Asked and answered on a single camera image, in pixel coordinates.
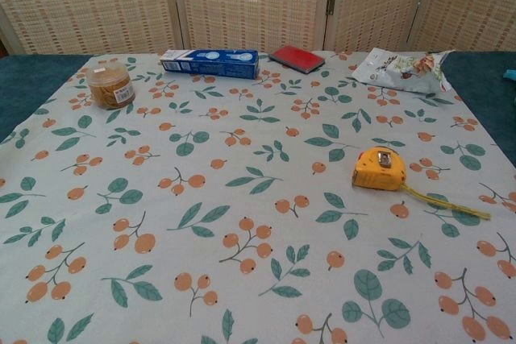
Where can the yellow tape measure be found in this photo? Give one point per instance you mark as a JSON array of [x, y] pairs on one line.
[[375, 171]]

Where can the woven folding screen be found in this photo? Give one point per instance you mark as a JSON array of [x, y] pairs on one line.
[[250, 1]]

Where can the floral tablecloth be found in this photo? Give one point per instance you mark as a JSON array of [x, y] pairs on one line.
[[242, 207]]

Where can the blue toothpaste box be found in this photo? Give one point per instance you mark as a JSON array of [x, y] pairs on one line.
[[213, 63]]

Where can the clear jar of rubber bands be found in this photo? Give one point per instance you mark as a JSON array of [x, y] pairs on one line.
[[111, 90]]

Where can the metal screen hinge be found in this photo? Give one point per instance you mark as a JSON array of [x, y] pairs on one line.
[[331, 4]]

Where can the blue padded table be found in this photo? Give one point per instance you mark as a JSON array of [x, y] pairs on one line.
[[24, 90]]

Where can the white snack bag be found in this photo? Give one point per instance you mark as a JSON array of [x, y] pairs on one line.
[[395, 72]]

